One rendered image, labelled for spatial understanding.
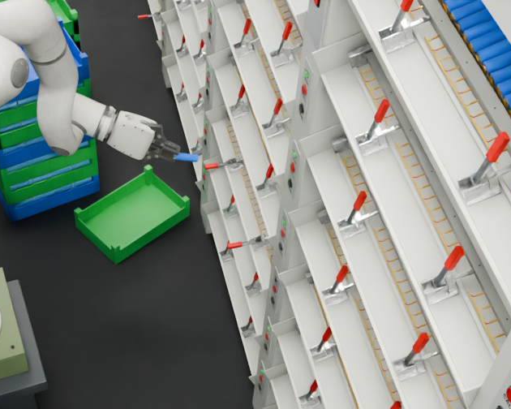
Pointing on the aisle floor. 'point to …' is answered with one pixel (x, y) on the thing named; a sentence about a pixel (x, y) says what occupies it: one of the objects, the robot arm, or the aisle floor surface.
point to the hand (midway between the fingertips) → (169, 151)
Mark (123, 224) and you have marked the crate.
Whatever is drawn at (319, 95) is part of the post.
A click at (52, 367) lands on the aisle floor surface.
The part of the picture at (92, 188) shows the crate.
